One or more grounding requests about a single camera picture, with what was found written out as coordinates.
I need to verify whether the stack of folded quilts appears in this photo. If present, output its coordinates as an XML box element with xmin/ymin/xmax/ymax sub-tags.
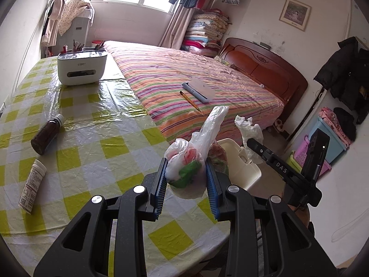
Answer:
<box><xmin>181</xmin><ymin>9</ymin><xmax>231</xmax><ymax>57</ymax></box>

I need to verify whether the bunch of pens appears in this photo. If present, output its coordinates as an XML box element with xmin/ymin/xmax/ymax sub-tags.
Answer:
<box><xmin>62</xmin><ymin>39</ymin><xmax>106</xmax><ymax>53</ymax></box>

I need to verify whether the cream plastic bin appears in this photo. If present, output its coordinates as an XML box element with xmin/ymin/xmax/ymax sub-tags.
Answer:
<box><xmin>215</xmin><ymin>138</ymin><xmax>262</xmax><ymax>192</ymax></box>

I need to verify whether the clear plastic bag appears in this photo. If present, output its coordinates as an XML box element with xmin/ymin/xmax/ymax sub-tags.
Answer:
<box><xmin>164</xmin><ymin>105</ymin><xmax>229</xmax><ymax>199</ymax></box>

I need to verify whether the white tube bottle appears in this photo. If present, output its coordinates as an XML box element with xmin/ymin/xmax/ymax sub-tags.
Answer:
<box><xmin>18</xmin><ymin>159</ymin><xmax>47</xmax><ymax>214</ymax></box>

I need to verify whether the blue white pencil case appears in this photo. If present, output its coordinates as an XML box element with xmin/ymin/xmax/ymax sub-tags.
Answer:
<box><xmin>182</xmin><ymin>77</ymin><xmax>216</xmax><ymax>103</ymax></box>

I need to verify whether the black hanging jacket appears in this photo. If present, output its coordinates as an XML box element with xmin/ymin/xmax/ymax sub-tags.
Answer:
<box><xmin>314</xmin><ymin>36</ymin><xmax>369</xmax><ymax>124</ymax></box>

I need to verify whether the bed with striped sheet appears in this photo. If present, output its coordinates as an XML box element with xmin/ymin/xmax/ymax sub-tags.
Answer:
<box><xmin>103</xmin><ymin>40</ymin><xmax>284</xmax><ymax>146</ymax></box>

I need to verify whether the beige curtain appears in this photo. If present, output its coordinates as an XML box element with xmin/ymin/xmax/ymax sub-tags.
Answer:
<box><xmin>158</xmin><ymin>4</ymin><xmax>196</xmax><ymax>49</ymax></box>

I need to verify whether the white air cooler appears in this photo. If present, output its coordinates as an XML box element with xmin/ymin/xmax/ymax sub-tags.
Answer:
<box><xmin>56</xmin><ymin>16</ymin><xmax>90</xmax><ymax>54</ymax></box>

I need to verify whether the pink patterned cloth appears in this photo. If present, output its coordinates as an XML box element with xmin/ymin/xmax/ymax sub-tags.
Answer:
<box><xmin>320</xmin><ymin>107</ymin><xmax>354</xmax><ymax>148</ymax></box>

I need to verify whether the beige hanging coat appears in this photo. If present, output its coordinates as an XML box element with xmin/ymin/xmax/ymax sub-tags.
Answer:
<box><xmin>40</xmin><ymin>0</ymin><xmax>68</xmax><ymax>47</ymax></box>

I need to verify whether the yellow checked plastic tablecloth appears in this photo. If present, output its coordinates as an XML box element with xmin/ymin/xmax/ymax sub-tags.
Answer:
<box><xmin>0</xmin><ymin>55</ymin><xmax>231</xmax><ymax>277</ymax></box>

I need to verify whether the dotted white cloth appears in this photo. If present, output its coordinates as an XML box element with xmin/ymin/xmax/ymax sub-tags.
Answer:
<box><xmin>59</xmin><ymin>0</ymin><xmax>94</xmax><ymax>35</ymax></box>

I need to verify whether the blue storage box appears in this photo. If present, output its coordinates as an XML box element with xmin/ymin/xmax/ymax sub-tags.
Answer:
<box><xmin>315</xmin><ymin>115</ymin><xmax>348</xmax><ymax>163</ymax></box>

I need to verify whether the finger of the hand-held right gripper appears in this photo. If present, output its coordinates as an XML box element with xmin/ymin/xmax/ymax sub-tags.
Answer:
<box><xmin>246</xmin><ymin>138</ymin><xmax>303</xmax><ymax>184</ymax></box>

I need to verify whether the brown glass bottle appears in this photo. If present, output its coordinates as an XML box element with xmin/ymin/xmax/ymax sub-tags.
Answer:
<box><xmin>31</xmin><ymin>114</ymin><xmax>64</xmax><ymax>155</ymax></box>

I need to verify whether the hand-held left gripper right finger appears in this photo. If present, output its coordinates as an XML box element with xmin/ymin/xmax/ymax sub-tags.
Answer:
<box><xmin>205</xmin><ymin>159</ymin><xmax>338</xmax><ymax>277</ymax></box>

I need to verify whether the white desk organizer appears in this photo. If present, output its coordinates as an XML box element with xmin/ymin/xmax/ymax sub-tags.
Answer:
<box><xmin>57</xmin><ymin>48</ymin><xmax>109</xmax><ymax>86</ymax></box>

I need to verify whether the green patterned cloth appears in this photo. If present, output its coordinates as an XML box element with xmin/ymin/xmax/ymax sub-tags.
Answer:
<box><xmin>215</xmin><ymin>55</ymin><xmax>234</xmax><ymax>67</ymax></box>

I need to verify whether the framed picture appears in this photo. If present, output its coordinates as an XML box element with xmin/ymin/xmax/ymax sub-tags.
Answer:
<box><xmin>279</xmin><ymin>0</ymin><xmax>312</xmax><ymax>32</ymax></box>

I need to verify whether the yellow pencil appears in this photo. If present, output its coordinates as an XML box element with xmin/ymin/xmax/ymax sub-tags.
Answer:
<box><xmin>179</xmin><ymin>91</ymin><xmax>202</xmax><ymax>113</ymax></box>

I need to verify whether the person's right forearm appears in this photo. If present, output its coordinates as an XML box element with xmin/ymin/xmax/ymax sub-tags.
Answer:
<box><xmin>285</xmin><ymin>205</ymin><xmax>316</xmax><ymax>237</ymax></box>

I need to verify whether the black garment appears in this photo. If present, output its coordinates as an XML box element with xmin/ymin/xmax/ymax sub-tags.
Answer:
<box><xmin>333</xmin><ymin>107</ymin><xmax>358</xmax><ymax>142</ymax></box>

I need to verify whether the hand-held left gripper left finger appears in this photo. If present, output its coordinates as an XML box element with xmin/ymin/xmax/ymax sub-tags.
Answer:
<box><xmin>33</xmin><ymin>157</ymin><xmax>168</xmax><ymax>277</ymax></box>

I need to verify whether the red wooden headboard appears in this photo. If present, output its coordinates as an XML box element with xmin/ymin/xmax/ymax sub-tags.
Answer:
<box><xmin>220</xmin><ymin>37</ymin><xmax>309</xmax><ymax>123</ymax></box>

